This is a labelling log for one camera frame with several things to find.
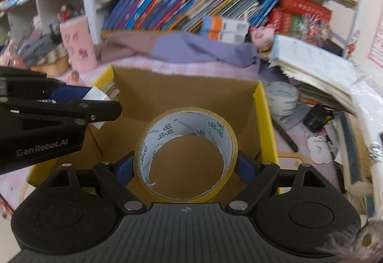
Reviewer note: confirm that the black pen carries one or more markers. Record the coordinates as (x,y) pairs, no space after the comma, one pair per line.
(287,138)

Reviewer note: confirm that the colourful cartoon trinkets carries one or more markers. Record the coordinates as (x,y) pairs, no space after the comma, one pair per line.
(314,28)

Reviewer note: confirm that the pink alphabet wall poster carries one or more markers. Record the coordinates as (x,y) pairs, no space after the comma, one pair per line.
(377,47)

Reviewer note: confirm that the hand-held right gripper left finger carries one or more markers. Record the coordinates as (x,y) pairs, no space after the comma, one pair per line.
(124,168)

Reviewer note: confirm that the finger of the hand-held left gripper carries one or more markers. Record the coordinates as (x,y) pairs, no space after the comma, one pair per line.
(36,83)
(101,110)

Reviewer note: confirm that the grey tape roll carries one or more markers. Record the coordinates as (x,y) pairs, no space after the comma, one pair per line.
(281,101)

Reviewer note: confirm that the pink checked tablecloth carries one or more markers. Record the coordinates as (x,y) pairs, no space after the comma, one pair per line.
(191,67)

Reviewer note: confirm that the mauve cloth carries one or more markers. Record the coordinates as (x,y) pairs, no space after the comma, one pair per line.
(125,44)

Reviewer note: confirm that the stack of books and papers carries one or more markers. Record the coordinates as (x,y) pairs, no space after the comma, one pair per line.
(314,65)

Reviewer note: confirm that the clear packing tape roll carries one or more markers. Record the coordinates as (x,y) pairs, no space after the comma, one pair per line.
(185,123)

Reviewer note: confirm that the yellow cardboard box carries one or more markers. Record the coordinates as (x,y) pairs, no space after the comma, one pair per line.
(179,89)

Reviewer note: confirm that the orange and white carton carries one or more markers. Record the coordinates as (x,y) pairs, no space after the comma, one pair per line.
(235,37)
(236,24)

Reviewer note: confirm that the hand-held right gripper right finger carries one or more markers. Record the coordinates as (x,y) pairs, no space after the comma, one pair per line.
(246,167)

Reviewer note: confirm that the pink cartoon tumbler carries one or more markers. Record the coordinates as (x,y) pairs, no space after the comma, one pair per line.
(77,44)

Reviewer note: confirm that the woven basket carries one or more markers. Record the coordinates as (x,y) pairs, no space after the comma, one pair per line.
(51,67)

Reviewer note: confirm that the black power adapter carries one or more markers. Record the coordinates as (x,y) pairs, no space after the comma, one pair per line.
(317,117)

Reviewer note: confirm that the white plastic bag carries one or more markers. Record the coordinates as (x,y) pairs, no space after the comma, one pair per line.
(368,119)

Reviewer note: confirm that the white plastic piece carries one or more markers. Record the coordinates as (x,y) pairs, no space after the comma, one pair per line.
(318,149)

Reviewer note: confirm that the purple cloth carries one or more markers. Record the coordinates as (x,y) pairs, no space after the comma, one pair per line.
(191,47)

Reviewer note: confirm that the pink pig plush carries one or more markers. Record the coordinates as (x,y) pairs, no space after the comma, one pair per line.
(261,37)

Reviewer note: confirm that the cartoon wall sticker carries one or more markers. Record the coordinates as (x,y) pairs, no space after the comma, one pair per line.
(353,44)

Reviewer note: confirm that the row of colourful books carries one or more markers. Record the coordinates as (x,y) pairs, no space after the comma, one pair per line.
(155,5)

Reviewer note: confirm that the white charger plug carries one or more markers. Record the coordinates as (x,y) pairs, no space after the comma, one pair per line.
(97,93)

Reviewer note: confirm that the red boxed book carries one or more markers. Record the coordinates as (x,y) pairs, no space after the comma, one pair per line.
(305,5)

